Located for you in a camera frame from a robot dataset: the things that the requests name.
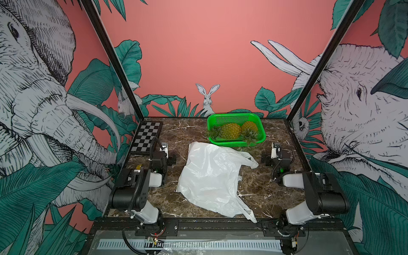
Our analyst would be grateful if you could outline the right black frame post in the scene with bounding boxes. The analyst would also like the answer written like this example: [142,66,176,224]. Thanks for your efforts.
[286,0,365,122]

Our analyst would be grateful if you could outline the white slotted cable duct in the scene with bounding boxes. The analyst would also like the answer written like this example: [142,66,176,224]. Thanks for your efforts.
[96,238,283,252]

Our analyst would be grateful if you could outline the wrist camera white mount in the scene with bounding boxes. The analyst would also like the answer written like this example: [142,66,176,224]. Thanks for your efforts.
[160,142,169,153]
[271,142,281,159]

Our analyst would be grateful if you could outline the black white checkerboard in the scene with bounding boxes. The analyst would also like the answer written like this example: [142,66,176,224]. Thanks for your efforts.
[130,121,163,155]

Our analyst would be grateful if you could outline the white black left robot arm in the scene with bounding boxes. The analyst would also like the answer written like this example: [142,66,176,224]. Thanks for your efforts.
[108,151,176,224]

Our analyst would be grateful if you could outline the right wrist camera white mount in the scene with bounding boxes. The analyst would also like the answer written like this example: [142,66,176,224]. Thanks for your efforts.
[271,142,281,159]

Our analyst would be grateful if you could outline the green plastic basket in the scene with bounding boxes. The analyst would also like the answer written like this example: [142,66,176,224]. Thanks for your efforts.
[207,112,266,147]

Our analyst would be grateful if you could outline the black frame post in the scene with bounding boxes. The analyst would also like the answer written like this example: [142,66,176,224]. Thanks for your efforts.
[286,0,365,122]
[81,0,144,121]

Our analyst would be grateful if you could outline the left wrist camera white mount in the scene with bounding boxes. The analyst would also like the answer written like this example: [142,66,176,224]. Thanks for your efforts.
[160,142,169,153]

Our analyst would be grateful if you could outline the white plastic bag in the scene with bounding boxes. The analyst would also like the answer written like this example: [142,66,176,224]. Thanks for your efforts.
[176,142,258,223]

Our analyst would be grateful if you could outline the left black frame post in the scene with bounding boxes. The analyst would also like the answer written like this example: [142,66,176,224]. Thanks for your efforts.
[81,0,144,121]

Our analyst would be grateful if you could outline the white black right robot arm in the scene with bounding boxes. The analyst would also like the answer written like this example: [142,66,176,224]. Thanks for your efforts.
[261,146,350,227]

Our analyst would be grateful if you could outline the pineapple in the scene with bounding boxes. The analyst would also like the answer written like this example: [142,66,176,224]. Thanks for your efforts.
[208,123,241,140]
[241,121,259,146]

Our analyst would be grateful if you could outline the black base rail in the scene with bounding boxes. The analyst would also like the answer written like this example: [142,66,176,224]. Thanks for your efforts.
[89,217,346,239]

